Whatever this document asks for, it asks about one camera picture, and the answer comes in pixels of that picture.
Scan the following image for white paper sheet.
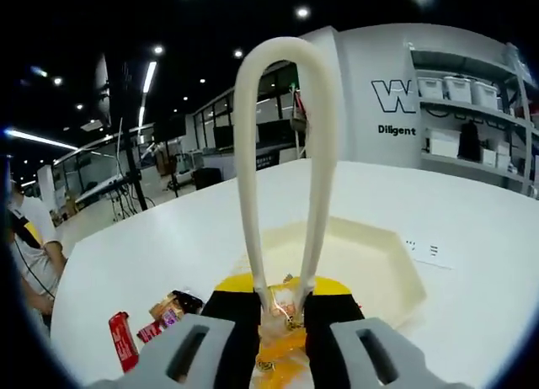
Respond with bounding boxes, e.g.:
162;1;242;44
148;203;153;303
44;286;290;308
403;237;456;271

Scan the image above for grey metal shelf rack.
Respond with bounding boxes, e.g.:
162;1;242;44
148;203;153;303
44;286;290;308
408;41;539;196

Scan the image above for white rack with bags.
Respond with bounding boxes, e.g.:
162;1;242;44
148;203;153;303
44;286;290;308
290;83;315;163

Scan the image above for beige plastic food tongs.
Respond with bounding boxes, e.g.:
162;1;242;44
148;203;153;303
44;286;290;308
233;35;338;322

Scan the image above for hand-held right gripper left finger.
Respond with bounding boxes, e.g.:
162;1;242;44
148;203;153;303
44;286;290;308
86;274;263;389

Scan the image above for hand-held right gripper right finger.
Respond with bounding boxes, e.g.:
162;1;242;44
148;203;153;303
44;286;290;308
303;274;454;389

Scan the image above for beige hexagonal food container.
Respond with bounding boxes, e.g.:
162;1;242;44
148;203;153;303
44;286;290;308
248;216;429;329

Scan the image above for gold purple snack packet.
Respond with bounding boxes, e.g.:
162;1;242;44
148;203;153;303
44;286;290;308
148;291;189;329

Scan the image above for black tripod stand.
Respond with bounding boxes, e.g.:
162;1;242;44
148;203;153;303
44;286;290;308
113;60;148;213

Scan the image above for tilted screen on stand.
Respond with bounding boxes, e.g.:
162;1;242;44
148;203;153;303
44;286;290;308
94;54;113;127

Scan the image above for row of white storage bins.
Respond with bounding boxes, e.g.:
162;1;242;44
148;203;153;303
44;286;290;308
419;75;500;110

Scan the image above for dark low counter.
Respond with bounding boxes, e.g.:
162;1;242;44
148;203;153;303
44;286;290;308
201;147;296;172

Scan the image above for long red snack bar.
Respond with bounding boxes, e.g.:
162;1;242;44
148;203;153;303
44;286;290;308
108;312;140;373
136;319;168;344

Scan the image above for white box on shelf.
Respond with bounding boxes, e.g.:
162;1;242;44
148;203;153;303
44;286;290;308
424;127;460;158

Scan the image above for yellow bun food packet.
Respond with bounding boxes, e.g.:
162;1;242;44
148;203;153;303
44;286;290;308
250;273;315;389

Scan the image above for black bag on shelf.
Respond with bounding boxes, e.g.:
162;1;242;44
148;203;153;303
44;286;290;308
457;121;481;161

